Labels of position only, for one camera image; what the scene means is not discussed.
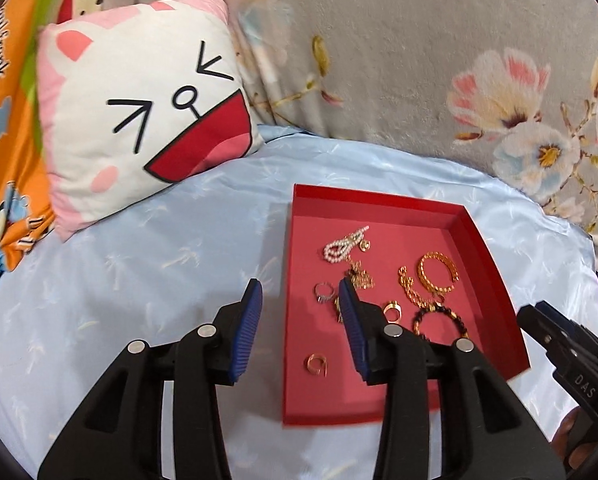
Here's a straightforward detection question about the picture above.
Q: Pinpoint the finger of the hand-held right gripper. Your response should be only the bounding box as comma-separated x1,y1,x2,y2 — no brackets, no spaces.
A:
516,305,572,368
535,301,598,358

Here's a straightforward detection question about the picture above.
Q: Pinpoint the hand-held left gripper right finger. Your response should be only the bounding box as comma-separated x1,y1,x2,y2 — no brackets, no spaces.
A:
338,276,564,480

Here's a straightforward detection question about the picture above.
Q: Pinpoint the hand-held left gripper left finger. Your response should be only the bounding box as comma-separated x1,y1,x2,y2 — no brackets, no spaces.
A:
38,279,264,480

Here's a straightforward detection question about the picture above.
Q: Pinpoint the gold chain with black pendant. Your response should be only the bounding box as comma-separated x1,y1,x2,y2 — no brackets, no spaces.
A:
345,259,376,291

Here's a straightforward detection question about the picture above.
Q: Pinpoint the black and gold bead bracelet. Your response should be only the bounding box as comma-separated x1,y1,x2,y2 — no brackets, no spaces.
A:
411,305,471,344

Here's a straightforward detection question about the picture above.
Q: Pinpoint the red jewelry tray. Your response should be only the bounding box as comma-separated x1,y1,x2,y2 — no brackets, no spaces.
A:
281,184,531,429

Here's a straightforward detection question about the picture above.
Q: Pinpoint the person's right hand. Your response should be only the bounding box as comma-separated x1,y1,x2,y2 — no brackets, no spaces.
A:
550,406,598,472

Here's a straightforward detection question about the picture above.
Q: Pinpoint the light blue bedsheet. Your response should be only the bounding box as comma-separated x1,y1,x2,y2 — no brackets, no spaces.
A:
0,125,598,480

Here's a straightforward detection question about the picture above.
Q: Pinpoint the cat face pillow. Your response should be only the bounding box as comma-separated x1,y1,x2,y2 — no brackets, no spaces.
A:
35,0,266,244

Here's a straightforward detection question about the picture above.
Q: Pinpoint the grey floral blanket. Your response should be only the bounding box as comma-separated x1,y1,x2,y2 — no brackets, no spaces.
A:
104,0,598,277

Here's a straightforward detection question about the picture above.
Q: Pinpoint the orange cartoon pillow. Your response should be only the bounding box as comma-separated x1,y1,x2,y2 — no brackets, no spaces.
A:
0,0,111,272

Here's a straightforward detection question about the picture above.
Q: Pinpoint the white pearl bracelet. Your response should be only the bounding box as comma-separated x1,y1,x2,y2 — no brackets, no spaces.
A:
323,226,371,264

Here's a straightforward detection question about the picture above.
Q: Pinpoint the gold chain bracelet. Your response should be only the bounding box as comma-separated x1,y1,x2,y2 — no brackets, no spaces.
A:
417,252,460,294

